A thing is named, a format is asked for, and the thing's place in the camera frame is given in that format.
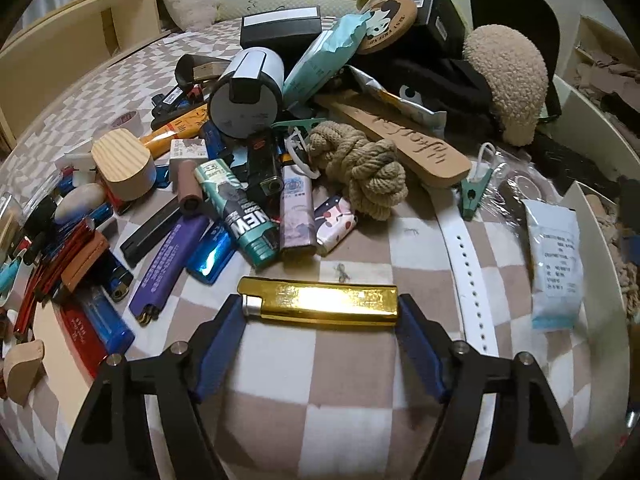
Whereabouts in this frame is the pile of assorted lighters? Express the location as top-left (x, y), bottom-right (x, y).
top-left (15, 85), bottom-right (361, 376)

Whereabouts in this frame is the black chair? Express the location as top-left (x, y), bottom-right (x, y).
top-left (470, 0), bottom-right (563, 117)

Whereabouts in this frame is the open wardrobe shelf with clothes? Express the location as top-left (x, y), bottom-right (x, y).
top-left (572, 15), bottom-right (640, 127)

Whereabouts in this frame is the oval wooden lid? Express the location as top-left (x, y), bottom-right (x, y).
top-left (2, 305), bottom-right (96, 407)

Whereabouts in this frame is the white watch strap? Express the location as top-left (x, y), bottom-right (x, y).
top-left (435, 200), bottom-right (501, 357)

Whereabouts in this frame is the brown disc in clear bag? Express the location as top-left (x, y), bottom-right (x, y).
top-left (492, 165), bottom-right (566, 222)

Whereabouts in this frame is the oval wooden box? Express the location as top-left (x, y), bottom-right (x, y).
top-left (91, 129), bottom-right (158, 201)

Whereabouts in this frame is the knotted jute rope bundle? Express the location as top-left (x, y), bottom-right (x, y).
top-left (306, 121), bottom-right (408, 221)

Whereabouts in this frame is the gold metallic lighter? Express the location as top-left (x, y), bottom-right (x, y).
top-left (237, 276), bottom-right (400, 331)

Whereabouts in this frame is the teal tube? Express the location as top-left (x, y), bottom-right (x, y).
top-left (0, 260), bottom-right (23, 302)

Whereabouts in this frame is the white drawer board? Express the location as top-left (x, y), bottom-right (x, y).
top-left (537, 75), bottom-right (640, 202)

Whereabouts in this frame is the teal tissue packet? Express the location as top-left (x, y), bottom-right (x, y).
top-left (282, 10), bottom-right (381, 111)

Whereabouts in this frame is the teal plastic hook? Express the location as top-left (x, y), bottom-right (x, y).
top-left (272, 117), bottom-right (327, 137)

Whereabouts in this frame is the clear plastic bag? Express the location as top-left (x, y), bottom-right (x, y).
top-left (0, 170), bottom-right (66, 222)

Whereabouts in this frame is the grey oval pebble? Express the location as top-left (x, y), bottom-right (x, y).
top-left (54, 183), bottom-right (106, 225)

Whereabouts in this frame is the black box with barcode label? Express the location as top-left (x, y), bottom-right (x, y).
top-left (402, 0), bottom-right (467, 58)

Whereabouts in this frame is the white tape roll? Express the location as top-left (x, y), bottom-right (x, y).
top-left (111, 110), bottom-right (143, 134)

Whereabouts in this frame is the long printed bolster pillow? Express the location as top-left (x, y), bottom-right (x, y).
top-left (215, 0), bottom-right (361, 24)

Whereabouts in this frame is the white cylindrical device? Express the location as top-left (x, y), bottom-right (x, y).
top-left (207, 46), bottom-right (286, 139)

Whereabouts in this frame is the brown leather case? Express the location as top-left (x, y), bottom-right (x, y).
top-left (61, 232), bottom-right (111, 294)

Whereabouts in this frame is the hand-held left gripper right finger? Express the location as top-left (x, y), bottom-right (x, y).
top-left (397, 294), bottom-right (583, 480)

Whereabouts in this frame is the black cloth with eye print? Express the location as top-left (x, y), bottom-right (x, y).
top-left (345, 55), bottom-right (496, 127)

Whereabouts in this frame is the beige fleece hat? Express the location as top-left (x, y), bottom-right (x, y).
top-left (462, 25), bottom-right (548, 147)

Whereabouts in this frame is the green clothespin with cord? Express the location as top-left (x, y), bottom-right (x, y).
top-left (460, 142), bottom-right (502, 221)

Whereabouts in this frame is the brown cylinder tube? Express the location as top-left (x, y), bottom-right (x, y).
top-left (177, 158), bottom-right (207, 219)

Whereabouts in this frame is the small white rectangular box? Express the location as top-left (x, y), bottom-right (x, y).
top-left (55, 152), bottom-right (96, 172)

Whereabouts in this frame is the engraved wooden paddle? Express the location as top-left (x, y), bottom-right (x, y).
top-left (315, 91), bottom-right (472, 190)

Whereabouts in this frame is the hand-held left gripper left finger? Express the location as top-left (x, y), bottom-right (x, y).
top-left (59, 294), bottom-right (248, 480)

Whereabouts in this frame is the black cone cup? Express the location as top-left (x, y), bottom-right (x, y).
top-left (176, 54), bottom-right (231, 96)

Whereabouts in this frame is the white medicine sachet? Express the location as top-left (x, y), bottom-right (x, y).
top-left (521, 199), bottom-right (586, 331)

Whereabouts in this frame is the wooden headboard shelf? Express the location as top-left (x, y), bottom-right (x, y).
top-left (0, 0), bottom-right (173, 147)

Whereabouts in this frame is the round wooden cartoon coaster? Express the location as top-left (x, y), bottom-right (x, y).
top-left (357, 0), bottom-right (418, 55)

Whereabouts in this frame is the black box with white stripe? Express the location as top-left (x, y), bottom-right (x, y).
top-left (239, 5), bottom-right (323, 52)

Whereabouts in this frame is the small white printed box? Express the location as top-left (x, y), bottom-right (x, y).
top-left (169, 138), bottom-right (210, 174)

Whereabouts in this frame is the white storage box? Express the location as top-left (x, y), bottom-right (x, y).
top-left (560, 180), bottom-right (640, 461)

